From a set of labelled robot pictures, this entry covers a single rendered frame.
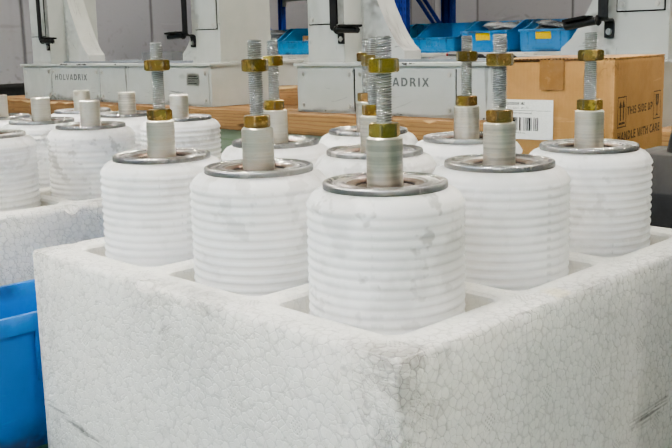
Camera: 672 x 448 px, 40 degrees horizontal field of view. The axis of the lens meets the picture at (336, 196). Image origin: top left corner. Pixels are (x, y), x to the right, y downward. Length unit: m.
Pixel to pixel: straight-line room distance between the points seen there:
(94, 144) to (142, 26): 7.14
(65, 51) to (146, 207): 4.50
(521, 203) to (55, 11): 4.65
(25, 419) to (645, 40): 2.26
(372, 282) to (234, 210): 0.12
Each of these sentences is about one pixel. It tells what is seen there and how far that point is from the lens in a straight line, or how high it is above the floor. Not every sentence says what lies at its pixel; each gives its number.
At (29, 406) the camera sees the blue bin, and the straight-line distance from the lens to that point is 0.84.
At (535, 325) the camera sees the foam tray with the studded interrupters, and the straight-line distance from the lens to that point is 0.56.
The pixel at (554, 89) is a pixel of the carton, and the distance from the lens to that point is 1.74.
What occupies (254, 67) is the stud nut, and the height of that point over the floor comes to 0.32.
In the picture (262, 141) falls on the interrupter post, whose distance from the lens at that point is 0.62.
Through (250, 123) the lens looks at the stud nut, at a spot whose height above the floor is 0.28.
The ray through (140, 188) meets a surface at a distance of 0.69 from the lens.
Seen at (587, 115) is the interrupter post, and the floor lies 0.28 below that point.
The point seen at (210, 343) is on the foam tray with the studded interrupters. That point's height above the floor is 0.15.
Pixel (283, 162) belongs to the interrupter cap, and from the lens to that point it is 0.65.
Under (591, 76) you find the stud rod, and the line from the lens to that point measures 0.73.
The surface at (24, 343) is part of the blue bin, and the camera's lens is 0.82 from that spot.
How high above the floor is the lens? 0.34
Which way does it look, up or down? 10 degrees down
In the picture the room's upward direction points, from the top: 1 degrees counter-clockwise
